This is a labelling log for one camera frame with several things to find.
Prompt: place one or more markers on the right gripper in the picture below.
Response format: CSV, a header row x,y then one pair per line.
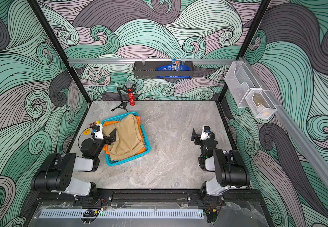
x,y
200,142

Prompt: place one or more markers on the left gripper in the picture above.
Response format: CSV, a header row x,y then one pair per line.
x,y
112,138

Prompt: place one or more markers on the beige pants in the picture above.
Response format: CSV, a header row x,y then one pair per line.
x,y
125,136

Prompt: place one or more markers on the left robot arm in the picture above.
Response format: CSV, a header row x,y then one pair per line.
x,y
56,172

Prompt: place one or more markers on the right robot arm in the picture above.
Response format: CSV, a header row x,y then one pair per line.
x,y
228,166

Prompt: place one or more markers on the teal plastic basket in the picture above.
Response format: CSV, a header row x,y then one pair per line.
x,y
131,139

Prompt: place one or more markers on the blue snack package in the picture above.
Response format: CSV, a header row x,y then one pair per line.
x,y
175,66

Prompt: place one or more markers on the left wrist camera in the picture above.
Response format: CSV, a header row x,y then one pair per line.
x,y
97,131

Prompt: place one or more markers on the large clear wall bin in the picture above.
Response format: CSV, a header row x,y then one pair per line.
x,y
240,80

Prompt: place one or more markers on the black wall shelf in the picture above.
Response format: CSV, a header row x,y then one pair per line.
x,y
147,70

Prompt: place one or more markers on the small clear wall bin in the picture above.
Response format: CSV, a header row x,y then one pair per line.
x,y
260,106

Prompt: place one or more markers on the white slotted cable duct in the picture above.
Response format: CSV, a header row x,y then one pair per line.
x,y
123,214

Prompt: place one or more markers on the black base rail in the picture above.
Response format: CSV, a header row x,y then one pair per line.
x,y
118,197

